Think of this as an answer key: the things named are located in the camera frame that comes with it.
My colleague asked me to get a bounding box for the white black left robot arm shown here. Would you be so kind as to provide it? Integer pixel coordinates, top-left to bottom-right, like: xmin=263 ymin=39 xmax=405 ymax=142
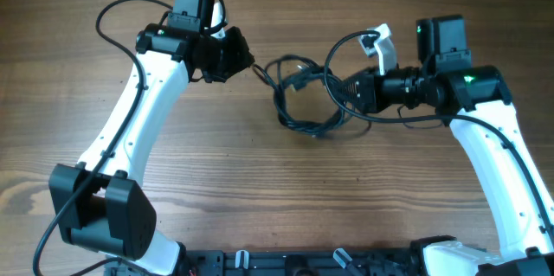
xmin=48 ymin=0 xmax=254 ymax=275

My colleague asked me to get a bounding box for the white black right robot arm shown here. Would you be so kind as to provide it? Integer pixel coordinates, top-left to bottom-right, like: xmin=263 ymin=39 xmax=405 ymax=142
xmin=339 ymin=15 xmax=553 ymax=275

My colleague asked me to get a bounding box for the black cable bundle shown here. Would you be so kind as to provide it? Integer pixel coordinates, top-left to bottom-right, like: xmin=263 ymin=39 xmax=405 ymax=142
xmin=251 ymin=54 xmax=373 ymax=139

